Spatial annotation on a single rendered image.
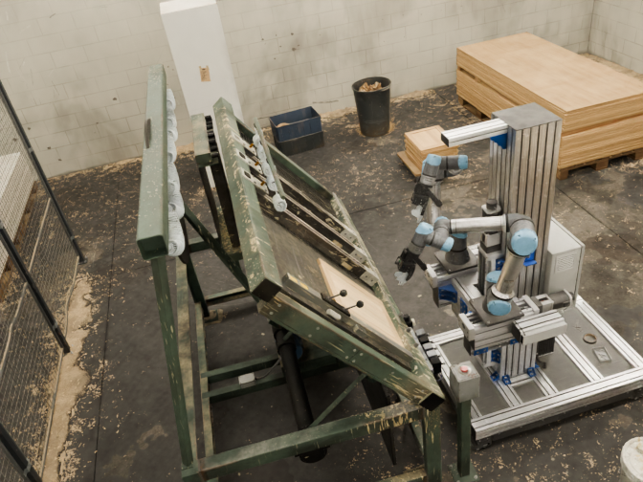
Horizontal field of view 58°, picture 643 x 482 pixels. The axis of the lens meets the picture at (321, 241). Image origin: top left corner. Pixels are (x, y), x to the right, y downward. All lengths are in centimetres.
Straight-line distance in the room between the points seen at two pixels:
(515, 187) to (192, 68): 434
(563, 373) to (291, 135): 459
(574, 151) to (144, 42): 527
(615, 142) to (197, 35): 452
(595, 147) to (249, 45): 444
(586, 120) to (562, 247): 307
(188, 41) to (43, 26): 214
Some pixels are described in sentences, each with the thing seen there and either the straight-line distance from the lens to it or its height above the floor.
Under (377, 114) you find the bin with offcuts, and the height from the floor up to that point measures 32.
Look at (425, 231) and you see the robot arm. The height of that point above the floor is 167.
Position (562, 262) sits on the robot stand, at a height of 116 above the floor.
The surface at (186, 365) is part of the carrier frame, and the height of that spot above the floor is 79.
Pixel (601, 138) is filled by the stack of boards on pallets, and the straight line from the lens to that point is 668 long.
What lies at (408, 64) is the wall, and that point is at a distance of 877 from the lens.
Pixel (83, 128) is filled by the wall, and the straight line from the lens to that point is 840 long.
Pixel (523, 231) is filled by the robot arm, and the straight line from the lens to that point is 286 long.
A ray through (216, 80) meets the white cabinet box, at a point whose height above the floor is 127.
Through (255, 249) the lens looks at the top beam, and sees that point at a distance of 252.
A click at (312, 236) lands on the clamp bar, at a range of 342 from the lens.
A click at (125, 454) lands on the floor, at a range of 448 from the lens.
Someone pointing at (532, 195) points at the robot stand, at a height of 163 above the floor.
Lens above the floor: 331
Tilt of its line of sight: 35 degrees down
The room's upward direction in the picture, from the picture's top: 9 degrees counter-clockwise
